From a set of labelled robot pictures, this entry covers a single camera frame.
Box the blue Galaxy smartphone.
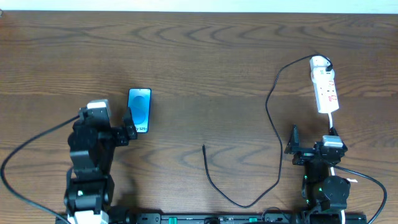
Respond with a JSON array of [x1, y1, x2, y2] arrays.
[[127, 88, 152, 133]]

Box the black charger cable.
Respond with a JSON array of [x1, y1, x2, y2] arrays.
[[201, 53, 334, 209]]

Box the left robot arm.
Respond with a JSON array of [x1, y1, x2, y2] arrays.
[[64, 107, 137, 224]]

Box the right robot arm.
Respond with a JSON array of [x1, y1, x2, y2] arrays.
[[284, 125, 351, 217]]

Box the small white paper scrap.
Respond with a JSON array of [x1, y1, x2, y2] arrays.
[[346, 178, 358, 183]]

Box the white power strip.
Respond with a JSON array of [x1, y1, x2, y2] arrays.
[[310, 55, 339, 114]]

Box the black right camera cable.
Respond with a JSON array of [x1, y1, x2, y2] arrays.
[[323, 160, 388, 224]]

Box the black camera cable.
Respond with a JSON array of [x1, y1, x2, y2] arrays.
[[0, 114, 81, 224], [323, 160, 388, 224]]

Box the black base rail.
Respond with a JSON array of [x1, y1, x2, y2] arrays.
[[108, 207, 367, 224]]

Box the black left camera cable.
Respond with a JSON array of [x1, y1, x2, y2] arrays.
[[0, 114, 81, 224]]

